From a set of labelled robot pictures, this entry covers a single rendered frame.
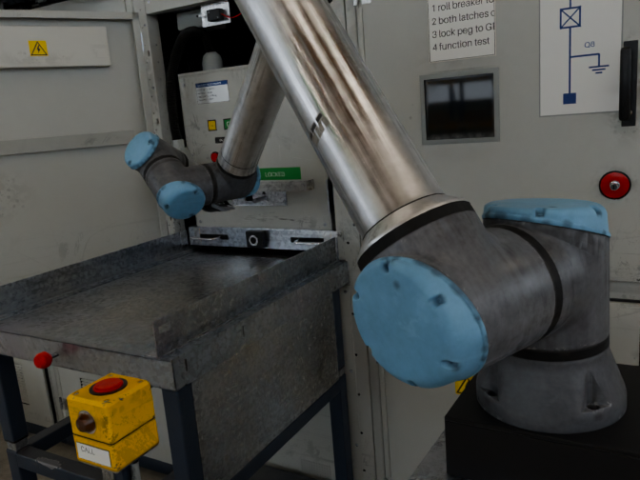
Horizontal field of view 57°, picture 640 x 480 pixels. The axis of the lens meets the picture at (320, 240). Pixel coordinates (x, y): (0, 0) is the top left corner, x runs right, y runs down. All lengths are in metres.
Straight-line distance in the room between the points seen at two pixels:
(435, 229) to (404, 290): 0.08
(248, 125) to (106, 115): 0.79
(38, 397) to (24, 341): 1.40
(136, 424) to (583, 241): 0.62
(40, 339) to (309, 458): 0.94
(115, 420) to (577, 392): 0.58
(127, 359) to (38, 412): 1.69
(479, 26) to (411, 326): 0.90
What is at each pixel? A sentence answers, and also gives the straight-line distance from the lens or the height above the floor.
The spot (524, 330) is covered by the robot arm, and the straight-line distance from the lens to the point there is 0.67.
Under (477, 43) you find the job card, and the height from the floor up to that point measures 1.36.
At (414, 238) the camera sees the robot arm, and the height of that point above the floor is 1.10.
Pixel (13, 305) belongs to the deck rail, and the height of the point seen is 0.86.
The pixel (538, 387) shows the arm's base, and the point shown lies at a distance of 0.79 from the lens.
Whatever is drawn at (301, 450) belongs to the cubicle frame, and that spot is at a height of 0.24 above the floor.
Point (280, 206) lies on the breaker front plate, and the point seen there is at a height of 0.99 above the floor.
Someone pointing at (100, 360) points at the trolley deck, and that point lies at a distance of 1.20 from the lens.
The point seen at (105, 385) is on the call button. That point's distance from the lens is 0.87.
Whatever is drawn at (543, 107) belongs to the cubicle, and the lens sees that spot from 1.36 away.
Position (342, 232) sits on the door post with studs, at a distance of 1.58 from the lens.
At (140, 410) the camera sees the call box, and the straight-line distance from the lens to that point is 0.87.
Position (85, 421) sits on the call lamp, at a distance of 0.85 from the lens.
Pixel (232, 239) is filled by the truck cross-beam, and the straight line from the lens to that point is 1.82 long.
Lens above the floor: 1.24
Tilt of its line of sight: 12 degrees down
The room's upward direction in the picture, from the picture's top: 5 degrees counter-clockwise
